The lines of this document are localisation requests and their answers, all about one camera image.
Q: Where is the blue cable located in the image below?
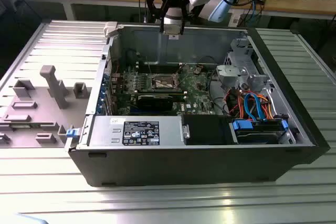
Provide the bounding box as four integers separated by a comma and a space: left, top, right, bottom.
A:
250, 0, 259, 25

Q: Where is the beige case latch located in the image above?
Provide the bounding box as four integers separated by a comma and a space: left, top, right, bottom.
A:
103, 21, 119, 39

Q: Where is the blue flat wire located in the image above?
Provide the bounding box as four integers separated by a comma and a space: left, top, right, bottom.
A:
243, 92, 254, 120
250, 93, 265, 122

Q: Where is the silver power supply unit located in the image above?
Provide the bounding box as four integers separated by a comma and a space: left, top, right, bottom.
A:
88, 115, 185, 148

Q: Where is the silver CPU green board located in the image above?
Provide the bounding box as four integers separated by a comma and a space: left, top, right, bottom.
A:
162, 24, 183, 37

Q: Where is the blue case latch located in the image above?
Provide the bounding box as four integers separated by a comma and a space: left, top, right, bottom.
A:
66, 128, 80, 139

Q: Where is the grey parts rack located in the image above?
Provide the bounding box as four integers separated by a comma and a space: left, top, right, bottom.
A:
0, 65, 93, 149

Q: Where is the black plastic shroud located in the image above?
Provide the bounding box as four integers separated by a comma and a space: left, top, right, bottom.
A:
183, 115, 232, 146

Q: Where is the black graphics card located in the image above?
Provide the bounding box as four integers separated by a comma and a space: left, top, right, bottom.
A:
135, 93, 176, 112

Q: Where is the silver metal disk bay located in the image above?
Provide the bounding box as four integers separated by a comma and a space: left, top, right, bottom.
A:
215, 37, 272, 92

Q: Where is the hard disk blue carrier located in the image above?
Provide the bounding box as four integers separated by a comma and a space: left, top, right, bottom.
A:
230, 119, 290, 145

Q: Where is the orange wire bundle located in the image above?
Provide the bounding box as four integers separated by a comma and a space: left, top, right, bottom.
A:
226, 89, 246, 118
256, 92, 276, 121

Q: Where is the CPU socket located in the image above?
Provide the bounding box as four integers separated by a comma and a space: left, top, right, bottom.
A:
148, 72, 180, 90

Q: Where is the green motherboard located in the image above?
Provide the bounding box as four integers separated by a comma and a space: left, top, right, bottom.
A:
109, 61, 225, 117

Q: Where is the black RAM slot row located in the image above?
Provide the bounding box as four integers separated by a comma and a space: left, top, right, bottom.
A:
136, 89, 187, 97
136, 62, 183, 74

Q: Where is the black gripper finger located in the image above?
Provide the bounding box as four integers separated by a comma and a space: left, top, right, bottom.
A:
145, 0, 169, 34
178, 0, 195, 36

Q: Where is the black PC case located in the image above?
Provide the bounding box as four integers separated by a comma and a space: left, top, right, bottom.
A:
64, 20, 331, 188

